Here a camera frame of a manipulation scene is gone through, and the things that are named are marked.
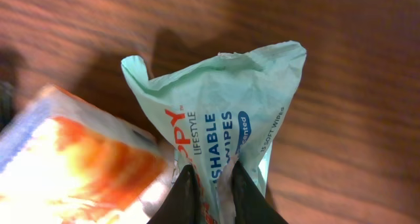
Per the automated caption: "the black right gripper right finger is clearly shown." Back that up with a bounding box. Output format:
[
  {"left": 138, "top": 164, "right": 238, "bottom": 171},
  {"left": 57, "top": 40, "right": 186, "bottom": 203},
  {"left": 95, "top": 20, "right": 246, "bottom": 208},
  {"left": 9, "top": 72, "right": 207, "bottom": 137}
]
[{"left": 231, "top": 162, "right": 288, "bottom": 224}]

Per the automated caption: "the teal snack packet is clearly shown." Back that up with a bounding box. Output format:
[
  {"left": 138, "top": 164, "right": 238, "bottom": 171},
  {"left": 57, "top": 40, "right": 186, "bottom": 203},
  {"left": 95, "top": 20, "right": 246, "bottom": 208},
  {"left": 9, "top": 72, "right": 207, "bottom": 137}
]
[{"left": 121, "top": 41, "right": 306, "bottom": 223}]

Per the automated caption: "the orange tissue pack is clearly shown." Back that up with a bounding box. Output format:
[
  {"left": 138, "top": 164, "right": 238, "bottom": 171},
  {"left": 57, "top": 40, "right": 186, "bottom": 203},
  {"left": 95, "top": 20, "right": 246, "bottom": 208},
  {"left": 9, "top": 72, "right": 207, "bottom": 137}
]
[{"left": 1, "top": 85, "right": 167, "bottom": 224}]

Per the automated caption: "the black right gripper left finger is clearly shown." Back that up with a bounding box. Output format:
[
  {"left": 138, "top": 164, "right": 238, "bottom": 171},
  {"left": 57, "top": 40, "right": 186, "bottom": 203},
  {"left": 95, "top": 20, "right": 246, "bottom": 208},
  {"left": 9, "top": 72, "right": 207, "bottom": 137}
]
[{"left": 147, "top": 165, "right": 201, "bottom": 224}]

